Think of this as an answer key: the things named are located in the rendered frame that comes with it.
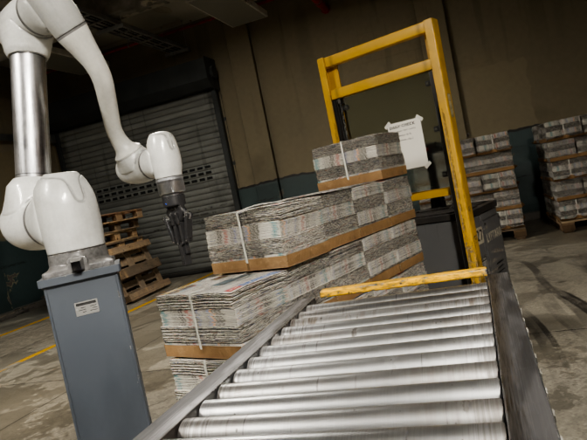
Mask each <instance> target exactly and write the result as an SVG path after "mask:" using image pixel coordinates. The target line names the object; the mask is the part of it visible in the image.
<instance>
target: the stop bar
mask: <svg viewBox="0 0 587 440"><path fill-rule="evenodd" d="M488 275H489V274H488V269H487V267H486V266H483V267H477V268H471V269H465V270H457V271H451V272H440V273H433V274H426V275H420V276H414V277H408V278H395V279H389V280H383V281H377V282H369V283H363V284H357V285H345V286H338V287H332V288H326V289H321V290H320V291H319V294H320V297H321V298H326V297H334V296H340V295H347V294H353V293H360V292H373V291H379V290H386V289H392V288H399V287H406V286H413V285H425V284H431V283H438V282H446V281H452V280H459V279H465V278H478V277H485V276H488Z"/></svg>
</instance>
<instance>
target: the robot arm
mask: <svg viewBox="0 0 587 440"><path fill-rule="evenodd" d="M54 38H56V39H57V40H58V41H59V43H60V44H61V45H63V46H64V47H65V48H66V49H67V50H68V51H69V52H70V53H71V54H72V55H73V56H74V57H75V58H76V59H77V60H78V61H79V62H80V63H81V64H82V65H83V67H84V68H85V69H86V71H87V72H88V74H89V76H90V78H91V80H92V82H93V85H94V89H95V92H96V95H97V99H98V102H99V106H100V112H101V117H102V120H103V124H104V127H105V130H106V133H107V137H108V139H109V140H110V142H111V144H112V146H113V147H114V150H115V153H116V156H115V160H116V168H115V170H116V174H117V175H118V177H119V178H120V179H121V180H122V181H124V182H126V183H130V184H139V183H145V182H150V181H152V180H154V179H155V182H156V185H157V189H158V194H159V196H163V197H162V203H163V207H164V208H166V210H167V212H166V214H167V216H166V217H164V218H163V219H162V220H163V221H164V223H165V224H166V227H167V229H168V232H169V235H170V238H171V240H172V243H173V244H177V245H178V248H179V252H180V255H181V258H182V262H183V265H189V264H192V260H191V256H190V246H189V243H190V242H191V241H192V240H193V236H192V217H193V213H192V212H188V211H187V210H186V208H185V206H184V205H185V204H186V200H185V196H184V194H183V193H182V192H184V191H185V186H184V181H183V171H182V169H183V164H182V158H181V154H180V150H179V147H178V145H177V143H176V139H175V137H174V135H173V134H172V133H170V132H166V131H161V132H156V133H153V134H150V135H149V136H148V140H147V148H145V147H144V146H143V145H141V144H140V143H137V142H133V141H131V140H130V139H129V138H128V137H127V136H126V135H125V133H124V131H123V129H122V127H121V120H120V115H119V108H118V103H117V98H116V92H115V87H114V80H113V77H112V74H111V72H110V70H109V67H108V65H107V62H106V60H105V59H104V57H103V55H102V53H101V51H100V48H99V46H98V45H97V44H96V42H95V40H94V38H93V35H92V32H91V31H90V29H89V27H88V25H87V23H86V22H85V19H84V18H83V17H82V15H81V13H80V11H79V9H78V7H77V6H76V4H75V3H74V1H73V0H12V1H11V2H9V3H8V4H7V5H6V6H5V7H4V8H3V10H2V11H1V12H0V44H1V45H2V47H3V51H4V53H5V55H6V56H7V58H8V59H9V60H10V87H11V105H12V124H13V143H14V162H15V178H14V179H12V180H11V181H10V183H9V184H8V185H7V186H6V190H5V198H4V203H3V211H2V213H1V216H0V230H1V232H2V234H3V236H4V238H5V239H6V240H7V241H8V242H9V243H11V244H13V245H14V246H16V247H18V248H20V249H24V250H28V251H41V250H46V253H47V257H48V265H49V269H48V271H47V272H45V273H43V274H42V279H43V280H44V279H49V278H56V277H59V276H64V275H67V274H72V273H75V272H82V271H87V270H91V269H95V268H99V267H103V266H108V265H114V264H115V262H114V261H115V256H110V255H109V254H108V250H107V246H106V242H105V237H104V229H103V223H102V219H101V215H100V209H99V205H98V202H97V199H96V196H95V194H94V192H93V189H92V187H91V185H90V184H89V182H88V181H87V180H86V178H85V177H84V176H83V175H81V174H79V173H78V172H77V171H69V172H61V173H53V174H52V161H51V144H50V128H49V111H48V94H47V77H46V62H47V60H48V59H49V57H50V56H51V51H52V43H53V40H54Z"/></svg>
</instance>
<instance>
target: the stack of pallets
mask: <svg viewBox="0 0 587 440"><path fill-rule="evenodd" d="M129 213H132V215H133V217H130V218H126V217H125V214H129ZM109 217H112V220H113V221H112V222H107V220H106V218H109ZM138 217H143V215H142V208H140V209H135V210H125V211H120V212H115V213H109V214H104V215H101V219H102V223H103V228H106V227H108V228H109V232H104V237H106V238H107V241H106V246H107V247H108V246H114V248H115V247H118V246H122V245H125V242H128V241H133V240H134V242H138V241H141V240H142V239H143V237H142V236H139V237H138V235H137V231H136V228H137V227H140V226H138V225H139V224H138ZM129 219H130V220H129ZM124 223H128V225H129V228H126V229H121V224H124ZM126 232H127V234H128V237H125V238H122V239H121V236H120V234H121V233H126ZM138 286H139V285H137V286H134V287H132V288H130V289H127V290H126V291H127V292H131V291H133V290H135V289H136V287H138Z"/></svg>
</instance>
